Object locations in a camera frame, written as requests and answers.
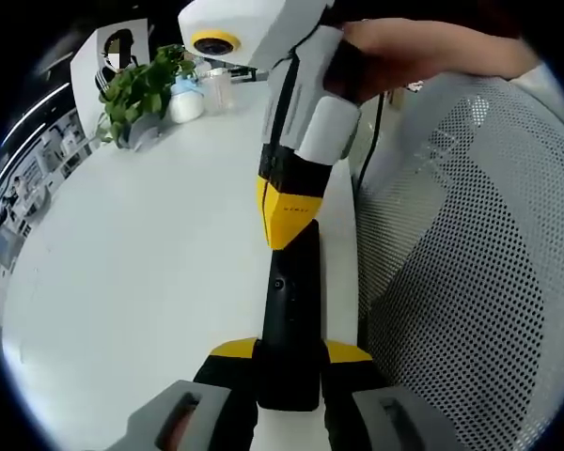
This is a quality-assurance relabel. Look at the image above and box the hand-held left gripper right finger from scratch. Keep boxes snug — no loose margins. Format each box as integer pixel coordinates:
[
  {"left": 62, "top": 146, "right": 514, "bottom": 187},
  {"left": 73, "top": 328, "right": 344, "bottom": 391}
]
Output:
[{"left": 319, "top": 337, "right": 458, "bottom": 451}]

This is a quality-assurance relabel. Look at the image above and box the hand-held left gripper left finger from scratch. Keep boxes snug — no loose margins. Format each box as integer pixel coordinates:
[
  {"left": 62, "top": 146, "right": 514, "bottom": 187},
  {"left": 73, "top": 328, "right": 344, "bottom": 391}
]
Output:
[{"left": 103, "top": 336, "right": 262, "bottom": 451}]

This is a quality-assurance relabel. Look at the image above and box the black remote control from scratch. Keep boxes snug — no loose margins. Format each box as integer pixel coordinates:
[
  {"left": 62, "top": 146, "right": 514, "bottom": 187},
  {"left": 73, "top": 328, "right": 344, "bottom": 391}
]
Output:
[{"left": 256, "top": 219, "right": 322, "bottom": 412}]

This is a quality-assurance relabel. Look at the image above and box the person's right hand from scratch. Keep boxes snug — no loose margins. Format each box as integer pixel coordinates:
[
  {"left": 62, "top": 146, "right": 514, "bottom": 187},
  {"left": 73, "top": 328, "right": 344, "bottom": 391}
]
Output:
[{"left": 323, "top": 19, "right": 439, "bottom": 103}]

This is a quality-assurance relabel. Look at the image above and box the clear plastic cup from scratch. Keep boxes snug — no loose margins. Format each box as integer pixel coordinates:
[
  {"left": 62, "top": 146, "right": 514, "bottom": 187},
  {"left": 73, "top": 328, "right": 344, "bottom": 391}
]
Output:
[{"left": 200, "top": 66, "right": 237, "bottom": 115}]

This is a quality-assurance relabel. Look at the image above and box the white spray bottle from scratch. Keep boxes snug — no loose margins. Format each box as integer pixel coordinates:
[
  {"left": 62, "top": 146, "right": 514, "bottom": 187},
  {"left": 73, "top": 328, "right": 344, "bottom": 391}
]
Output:
[{"left": 165, "top": 73, "right": 207, "bottom": 125}]

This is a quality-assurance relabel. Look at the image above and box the grey plant pot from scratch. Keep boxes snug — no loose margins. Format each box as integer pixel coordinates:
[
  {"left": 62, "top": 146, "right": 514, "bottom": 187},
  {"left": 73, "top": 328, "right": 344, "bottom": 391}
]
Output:
[{"left": 120, "top": 111, "right": 165, "bottom": 152}]

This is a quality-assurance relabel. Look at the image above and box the green leafy plant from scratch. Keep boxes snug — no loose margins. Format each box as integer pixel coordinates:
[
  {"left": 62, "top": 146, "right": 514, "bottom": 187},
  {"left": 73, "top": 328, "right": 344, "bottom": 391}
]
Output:
[{"left": 95, "top": 43, "right": 199, "bottom": 150}]

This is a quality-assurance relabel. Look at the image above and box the grey mesh chair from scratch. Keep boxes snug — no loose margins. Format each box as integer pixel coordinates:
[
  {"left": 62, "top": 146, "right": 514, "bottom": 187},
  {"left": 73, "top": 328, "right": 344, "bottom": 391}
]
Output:
[{"left": 351, "top": 70, "right": 564, "bottom": 451}]

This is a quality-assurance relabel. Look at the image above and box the black cable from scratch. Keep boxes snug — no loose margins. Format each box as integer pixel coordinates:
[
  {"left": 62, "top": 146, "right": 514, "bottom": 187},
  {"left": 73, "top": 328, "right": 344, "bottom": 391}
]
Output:
[{"left": 358, "top": 90, "right": 387, "bottom": 192}]

